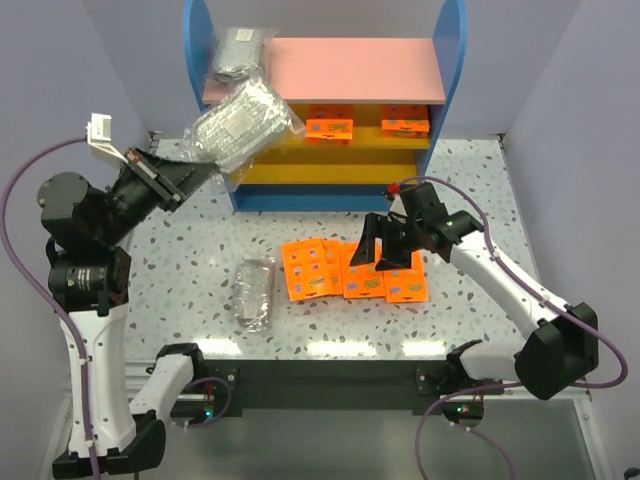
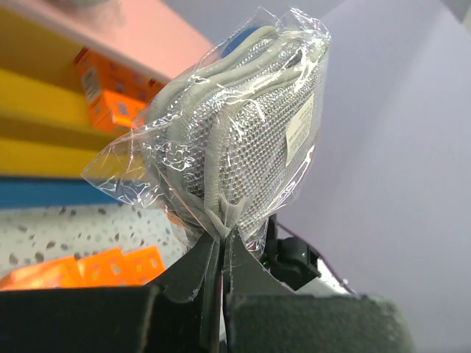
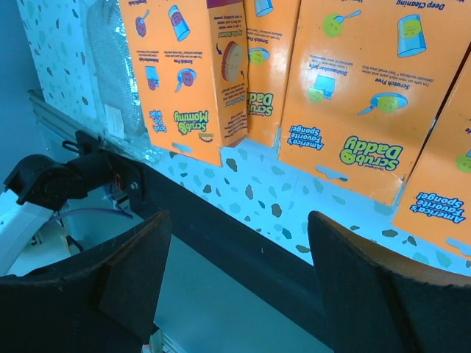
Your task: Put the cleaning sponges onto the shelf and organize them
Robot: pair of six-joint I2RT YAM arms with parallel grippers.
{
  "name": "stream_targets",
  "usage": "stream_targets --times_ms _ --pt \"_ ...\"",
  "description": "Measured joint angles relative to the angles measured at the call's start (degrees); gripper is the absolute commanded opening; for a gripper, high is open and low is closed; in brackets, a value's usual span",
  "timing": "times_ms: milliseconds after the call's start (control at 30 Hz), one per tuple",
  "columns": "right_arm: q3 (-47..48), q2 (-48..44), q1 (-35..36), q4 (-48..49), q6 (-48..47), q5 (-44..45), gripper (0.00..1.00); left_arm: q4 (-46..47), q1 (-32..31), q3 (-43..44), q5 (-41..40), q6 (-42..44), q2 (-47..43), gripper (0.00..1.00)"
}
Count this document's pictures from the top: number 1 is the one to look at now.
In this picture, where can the orange sponge pack hidden middle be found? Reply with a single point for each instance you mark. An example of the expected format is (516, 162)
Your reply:
(332, 254)

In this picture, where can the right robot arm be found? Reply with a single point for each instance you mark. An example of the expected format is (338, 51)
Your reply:
(559, 346)

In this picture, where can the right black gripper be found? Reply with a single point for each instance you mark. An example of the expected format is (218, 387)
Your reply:
(392, 234)

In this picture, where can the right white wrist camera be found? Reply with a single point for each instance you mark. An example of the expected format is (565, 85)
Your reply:
(392, 196)

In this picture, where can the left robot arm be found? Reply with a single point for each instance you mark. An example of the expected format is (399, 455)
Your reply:
(89, 281)

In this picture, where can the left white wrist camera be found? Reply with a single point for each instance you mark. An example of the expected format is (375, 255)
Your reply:
(99, 140)

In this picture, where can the orange sponge pack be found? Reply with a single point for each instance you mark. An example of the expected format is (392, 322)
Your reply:
(405, 120)
(306, 269)
(407, 285)
(330, 124)
(363, 281)

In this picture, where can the orange sponge pack on shelf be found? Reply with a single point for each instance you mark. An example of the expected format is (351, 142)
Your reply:
(405, 120)

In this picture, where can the silver scrubber pack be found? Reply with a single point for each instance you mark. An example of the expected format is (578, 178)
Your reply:
(253, 289)
(241, 52)
(229, 137)

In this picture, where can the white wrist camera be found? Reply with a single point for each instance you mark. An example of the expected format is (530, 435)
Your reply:
(99, 140)
(392, 196)

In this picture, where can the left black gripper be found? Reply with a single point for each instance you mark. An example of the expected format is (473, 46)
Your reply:
(156, 178)

